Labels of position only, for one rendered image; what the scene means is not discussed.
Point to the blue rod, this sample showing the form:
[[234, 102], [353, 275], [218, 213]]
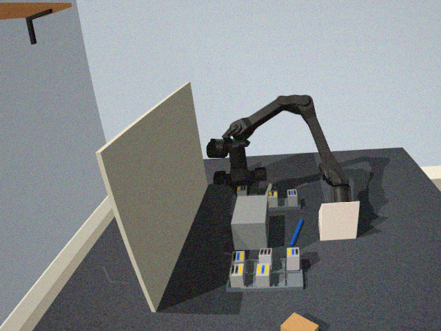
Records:
[[296, 232]]

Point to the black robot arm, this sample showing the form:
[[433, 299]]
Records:
[[243, 128]]

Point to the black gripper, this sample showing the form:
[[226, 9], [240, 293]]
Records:
[[259, 174]]

